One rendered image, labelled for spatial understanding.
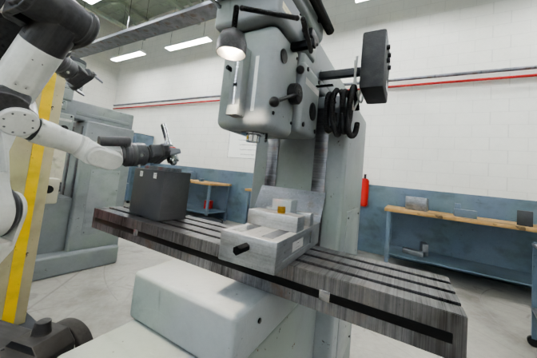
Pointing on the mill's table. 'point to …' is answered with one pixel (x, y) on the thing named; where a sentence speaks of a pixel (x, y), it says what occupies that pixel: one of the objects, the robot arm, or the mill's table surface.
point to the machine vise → (268, 244)
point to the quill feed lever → (294, 95)
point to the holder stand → (160, 192)
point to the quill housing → (263, 85)
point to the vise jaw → (266, 217)
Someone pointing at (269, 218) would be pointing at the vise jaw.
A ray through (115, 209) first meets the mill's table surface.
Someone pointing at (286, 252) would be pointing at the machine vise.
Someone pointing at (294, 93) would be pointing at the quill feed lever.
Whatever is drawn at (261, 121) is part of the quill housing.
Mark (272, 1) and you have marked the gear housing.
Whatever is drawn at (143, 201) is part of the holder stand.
